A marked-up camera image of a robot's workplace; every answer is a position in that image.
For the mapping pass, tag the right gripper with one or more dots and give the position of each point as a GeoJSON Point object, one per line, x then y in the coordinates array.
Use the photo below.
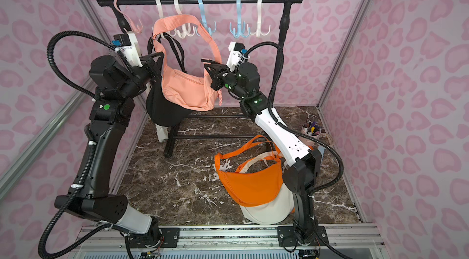
{"type": "Point", "coordinates": [220, 74]}

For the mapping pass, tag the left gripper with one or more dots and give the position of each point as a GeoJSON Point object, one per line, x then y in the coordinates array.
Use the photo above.
{"type": "Point", "coordinates": [147, 63]}

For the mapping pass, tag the pink shoulder bag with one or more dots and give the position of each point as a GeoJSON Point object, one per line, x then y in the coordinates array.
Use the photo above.
{"type": "Point", "coordinates": [190, 92]}

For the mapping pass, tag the small orange sling bag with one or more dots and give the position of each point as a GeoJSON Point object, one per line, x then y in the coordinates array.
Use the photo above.
{"type": "Point", "coordinates": [252, 189]}

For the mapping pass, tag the cream white crescent bag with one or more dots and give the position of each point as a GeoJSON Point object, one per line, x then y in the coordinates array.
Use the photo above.
{"type": "Point", "coordinates": [273, 212]}

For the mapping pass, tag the large orange crescent bag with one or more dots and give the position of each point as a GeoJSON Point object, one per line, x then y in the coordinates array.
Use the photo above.
{"type": "Point", "coordinates": [257, 186]}

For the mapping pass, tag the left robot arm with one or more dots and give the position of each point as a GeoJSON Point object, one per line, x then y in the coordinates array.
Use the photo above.
{"type": "Point", "coordinates": [117, 84]}

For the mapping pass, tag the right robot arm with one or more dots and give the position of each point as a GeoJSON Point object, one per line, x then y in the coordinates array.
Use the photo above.
{"type": "Point", "coordinates": [242, 80]}

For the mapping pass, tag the white plastic hook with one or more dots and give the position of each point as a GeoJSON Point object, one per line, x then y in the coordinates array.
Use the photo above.
{"type": "Point", "coordinates": [258, 32]}
{"type": "Point", "coordinates": [159, 7]}
{"type": "Point", "coordinates": [185, 29]}

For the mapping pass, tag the pink plastic hook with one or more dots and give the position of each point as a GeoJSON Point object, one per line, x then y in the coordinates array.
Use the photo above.
{"type": "Point", "coordinates": [132, 27]}

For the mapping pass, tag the light blue hook left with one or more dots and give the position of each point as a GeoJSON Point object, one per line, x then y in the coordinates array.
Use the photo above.
{"type": "Point", "coordinates": [203, 19]}

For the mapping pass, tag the light blue hook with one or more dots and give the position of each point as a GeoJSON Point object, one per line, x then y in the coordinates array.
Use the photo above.
{"type": "Point", "coordinates": [242, 29]}
{"type": "Point", "coordinates": [203, 19]}

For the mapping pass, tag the black sling bag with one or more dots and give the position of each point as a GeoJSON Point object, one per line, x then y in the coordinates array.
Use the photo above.
{"type": "Point", "coordinates": [161, 111]}

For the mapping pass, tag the light blue hook right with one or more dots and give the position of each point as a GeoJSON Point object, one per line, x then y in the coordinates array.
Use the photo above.
{"type": "Point", "coordinates": [242, 29]}

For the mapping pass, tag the white plastic hook right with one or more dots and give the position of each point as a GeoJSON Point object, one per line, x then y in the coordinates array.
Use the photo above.
{"type": "Point", "coordinates": [258, 32]}

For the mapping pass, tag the black garment rack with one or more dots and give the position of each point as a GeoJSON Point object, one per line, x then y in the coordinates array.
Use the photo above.
{"type": "Point", "coordinates": [175, 134]}

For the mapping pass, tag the pink pen cup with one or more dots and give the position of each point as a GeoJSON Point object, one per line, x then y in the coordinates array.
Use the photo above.
{"type": "Point", "coordinates": [312, 129]}

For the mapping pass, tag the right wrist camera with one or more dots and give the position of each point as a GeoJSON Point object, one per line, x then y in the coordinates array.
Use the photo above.
{"type": "Point", "coordinates": [236, 55]}

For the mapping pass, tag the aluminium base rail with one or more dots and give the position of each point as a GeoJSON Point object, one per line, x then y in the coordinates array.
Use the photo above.
{"type": "Point", "coordinates": [357, 241]}

